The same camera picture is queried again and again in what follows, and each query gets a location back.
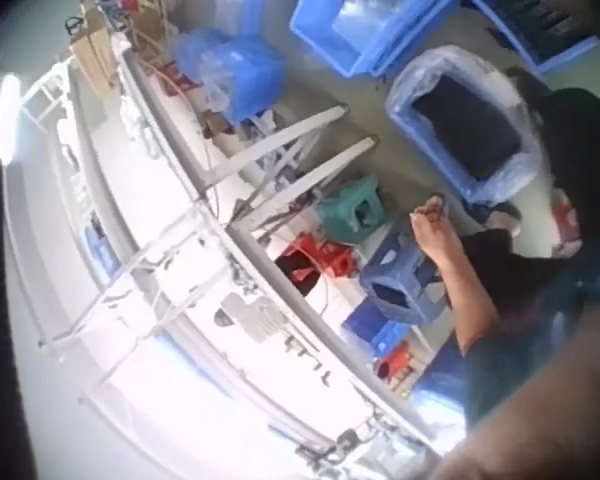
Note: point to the person's left hand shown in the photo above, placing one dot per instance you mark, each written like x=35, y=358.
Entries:
x=437, y=240

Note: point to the person's left fingers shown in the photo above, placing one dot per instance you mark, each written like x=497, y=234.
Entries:
x=421, y=219

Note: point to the small brown part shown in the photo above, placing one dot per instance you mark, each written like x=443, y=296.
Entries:
x=436, y=204

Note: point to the blue plastic stool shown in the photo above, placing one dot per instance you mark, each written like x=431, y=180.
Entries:
x=395, y=280

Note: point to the green plastic stool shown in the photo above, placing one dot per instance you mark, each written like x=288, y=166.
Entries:
x=347, y=207

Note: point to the blue crate with liner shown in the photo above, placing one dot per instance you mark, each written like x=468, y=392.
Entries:
x=405, y=125

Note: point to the person's legs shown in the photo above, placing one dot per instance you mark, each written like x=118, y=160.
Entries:
x=510, y=260

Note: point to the red plastic stool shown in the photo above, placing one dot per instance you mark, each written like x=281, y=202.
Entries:
x=325, y=260
x=397, y=365
x=179, y=80

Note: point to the black contents pile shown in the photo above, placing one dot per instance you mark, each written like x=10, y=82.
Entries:
x=467, y=125

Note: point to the clear plastic liner bag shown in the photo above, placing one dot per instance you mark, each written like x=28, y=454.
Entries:
x=517, y=172

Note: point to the small blue plastic crate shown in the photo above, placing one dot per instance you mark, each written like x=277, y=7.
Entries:
x=375, y=327

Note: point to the empty blue plastic crate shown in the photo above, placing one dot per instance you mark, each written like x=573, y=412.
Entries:
x=352, y=35

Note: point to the blue crate with dark parts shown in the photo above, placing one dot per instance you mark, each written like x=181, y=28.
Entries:
x=545, y=30

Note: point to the small blue bin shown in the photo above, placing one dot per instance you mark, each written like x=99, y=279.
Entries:
x=101, y=247

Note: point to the brown cardboard box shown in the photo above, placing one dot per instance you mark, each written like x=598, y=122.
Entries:
x=97, y=62

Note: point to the white frame workbench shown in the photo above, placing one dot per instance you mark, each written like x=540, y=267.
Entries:
x=145, y=240

